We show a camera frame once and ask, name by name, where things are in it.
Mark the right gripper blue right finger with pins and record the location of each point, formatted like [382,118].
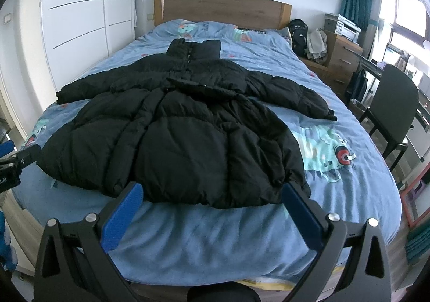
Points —
[305,215]

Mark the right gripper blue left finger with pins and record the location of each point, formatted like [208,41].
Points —
[115,218]

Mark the black puffer jacket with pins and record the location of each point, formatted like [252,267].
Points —
[190,127]

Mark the black chair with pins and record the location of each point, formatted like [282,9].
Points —
[392,110]

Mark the wooden drawer chest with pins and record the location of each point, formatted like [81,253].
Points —
[340,65]

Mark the beige cloth on chest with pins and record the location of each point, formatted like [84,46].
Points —
[317,45]

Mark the white wardrobe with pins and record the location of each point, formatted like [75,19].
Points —
[64,38]

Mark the black backpack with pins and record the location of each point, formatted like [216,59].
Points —
[298,30]

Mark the white printer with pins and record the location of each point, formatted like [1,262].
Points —
[340,25]

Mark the wooden headboard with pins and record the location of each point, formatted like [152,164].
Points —
[249,14]

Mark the wall light switch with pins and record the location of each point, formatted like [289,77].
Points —
[7,18]

